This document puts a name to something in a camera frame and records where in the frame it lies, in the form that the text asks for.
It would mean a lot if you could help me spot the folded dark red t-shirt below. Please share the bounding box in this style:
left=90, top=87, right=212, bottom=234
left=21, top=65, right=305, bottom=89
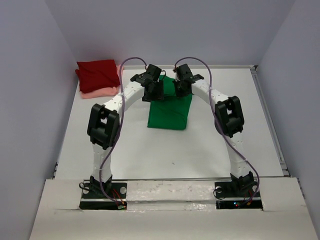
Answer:
left=75, top=59, right=120, bottom=94

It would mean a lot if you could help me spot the white front cover board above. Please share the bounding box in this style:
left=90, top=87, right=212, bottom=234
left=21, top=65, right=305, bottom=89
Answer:
left=30, top=177, right=317, bottom=240

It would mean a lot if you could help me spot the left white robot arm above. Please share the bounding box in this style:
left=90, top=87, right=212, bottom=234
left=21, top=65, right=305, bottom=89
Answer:
left=87, top=64, right=164, bottom=198

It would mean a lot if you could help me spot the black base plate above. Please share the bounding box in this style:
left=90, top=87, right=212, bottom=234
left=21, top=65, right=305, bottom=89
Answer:
left=78, top=181, right=128, bottom=211
left=213, top=181, right=263, bottom=210

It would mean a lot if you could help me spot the folded pink t-shirt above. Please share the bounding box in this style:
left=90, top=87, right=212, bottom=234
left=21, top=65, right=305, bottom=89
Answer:
left=79, top=65, right=123, bottom=99

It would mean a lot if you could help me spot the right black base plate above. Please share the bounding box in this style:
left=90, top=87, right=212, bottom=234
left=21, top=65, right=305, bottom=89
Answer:
left=213, top=181, right=263, bottom=210

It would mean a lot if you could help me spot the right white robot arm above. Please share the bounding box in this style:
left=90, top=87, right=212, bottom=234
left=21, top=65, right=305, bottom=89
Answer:
left=173, top=64, right=255, bottom=196

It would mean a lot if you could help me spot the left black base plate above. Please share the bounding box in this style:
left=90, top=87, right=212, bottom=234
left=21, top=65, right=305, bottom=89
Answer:
left=78, top=181, right=128, bottom=211

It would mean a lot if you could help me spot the green t-shirt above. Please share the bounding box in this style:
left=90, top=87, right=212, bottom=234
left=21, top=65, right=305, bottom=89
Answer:
left=147, top=76, right=193, bottom=131

